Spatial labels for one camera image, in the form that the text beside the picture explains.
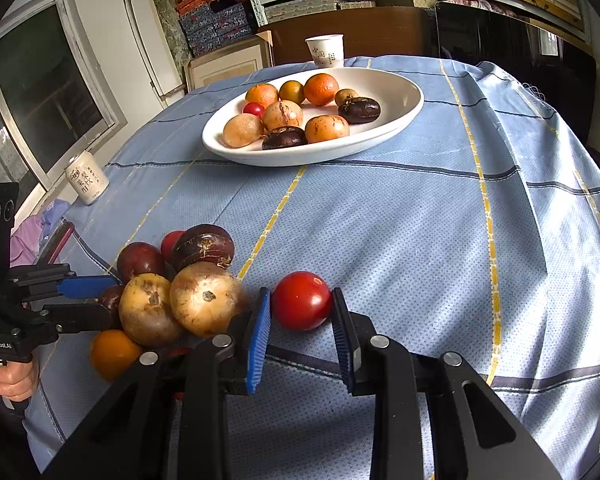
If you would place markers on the red-cased smartphone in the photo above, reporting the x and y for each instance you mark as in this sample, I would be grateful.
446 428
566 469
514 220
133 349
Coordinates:
57 240

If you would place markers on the small red tomato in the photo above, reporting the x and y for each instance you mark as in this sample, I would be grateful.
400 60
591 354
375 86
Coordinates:
168 243
254 108

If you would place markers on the small brown fruit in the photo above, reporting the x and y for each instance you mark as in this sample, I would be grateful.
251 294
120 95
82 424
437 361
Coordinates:
344 95

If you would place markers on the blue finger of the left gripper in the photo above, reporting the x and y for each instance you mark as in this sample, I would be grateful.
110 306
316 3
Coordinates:
77 318
85 287

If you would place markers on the small red tomato back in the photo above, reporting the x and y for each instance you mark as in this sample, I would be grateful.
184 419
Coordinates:
168 243

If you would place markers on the yellow-brown passion fruit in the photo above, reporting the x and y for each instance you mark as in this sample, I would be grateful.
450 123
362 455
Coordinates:
145 311

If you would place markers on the brown wooden board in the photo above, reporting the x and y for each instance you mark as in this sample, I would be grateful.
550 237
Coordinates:
369 32

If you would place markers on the white beverage can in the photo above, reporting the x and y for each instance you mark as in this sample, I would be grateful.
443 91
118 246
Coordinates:
86 177

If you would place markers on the spotted orange persimmon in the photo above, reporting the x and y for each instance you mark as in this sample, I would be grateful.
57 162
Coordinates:
325 128

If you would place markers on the tan onion-like fruit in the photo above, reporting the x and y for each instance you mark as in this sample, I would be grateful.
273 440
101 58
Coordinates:
204 298

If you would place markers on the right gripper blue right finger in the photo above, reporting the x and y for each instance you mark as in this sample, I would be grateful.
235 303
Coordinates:
348 346

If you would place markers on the greenish orange mandarin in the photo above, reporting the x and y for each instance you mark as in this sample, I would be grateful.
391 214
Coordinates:
292 90

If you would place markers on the white paper cup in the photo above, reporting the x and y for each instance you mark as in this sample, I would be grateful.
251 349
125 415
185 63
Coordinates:
326 50

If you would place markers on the stack of blue patterned boxes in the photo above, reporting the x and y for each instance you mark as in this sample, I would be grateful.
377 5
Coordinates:
206 30

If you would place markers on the dark purple passion fruit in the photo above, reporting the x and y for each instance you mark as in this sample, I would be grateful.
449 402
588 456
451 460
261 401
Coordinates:
203 243

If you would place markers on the dark brown passion fruit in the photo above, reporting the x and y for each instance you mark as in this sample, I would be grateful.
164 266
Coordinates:
110 298

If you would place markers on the light blue checked tablecloth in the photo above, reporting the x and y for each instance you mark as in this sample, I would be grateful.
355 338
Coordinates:
476 230

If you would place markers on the bright orange mandarin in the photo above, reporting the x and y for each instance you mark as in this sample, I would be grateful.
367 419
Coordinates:
262 94

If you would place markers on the window with white frame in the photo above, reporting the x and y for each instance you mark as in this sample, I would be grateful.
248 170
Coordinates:
55 101

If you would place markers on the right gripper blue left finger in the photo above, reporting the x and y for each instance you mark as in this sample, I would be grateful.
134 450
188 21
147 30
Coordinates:
256 340

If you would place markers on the person's left hand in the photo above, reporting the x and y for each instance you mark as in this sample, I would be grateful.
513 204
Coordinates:
18 381

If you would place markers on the wrinkled dark passion fruit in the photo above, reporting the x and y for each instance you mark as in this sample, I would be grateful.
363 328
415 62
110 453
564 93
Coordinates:
359 110

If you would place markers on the purple blue cloth pile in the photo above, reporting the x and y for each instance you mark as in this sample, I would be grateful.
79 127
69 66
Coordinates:
27 241

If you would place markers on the large tan round fruit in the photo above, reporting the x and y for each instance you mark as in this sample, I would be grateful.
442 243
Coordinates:
242 130

